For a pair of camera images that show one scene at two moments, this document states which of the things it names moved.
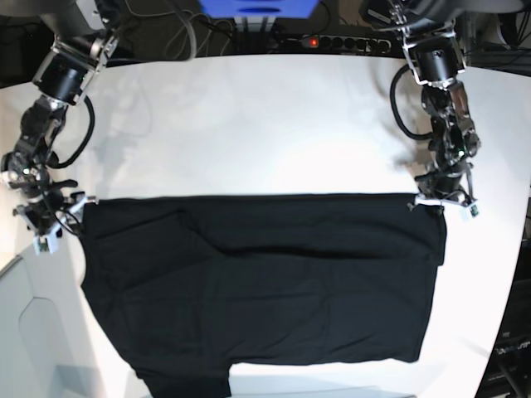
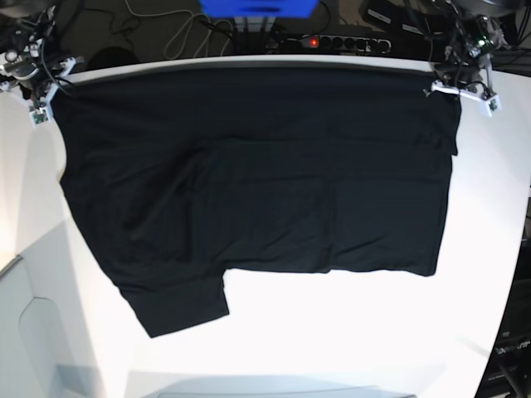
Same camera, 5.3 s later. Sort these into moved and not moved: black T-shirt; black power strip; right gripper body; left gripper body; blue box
Moved: left gripper body; right gripper body; black T-shirt
Not moved: blue box; black power strip
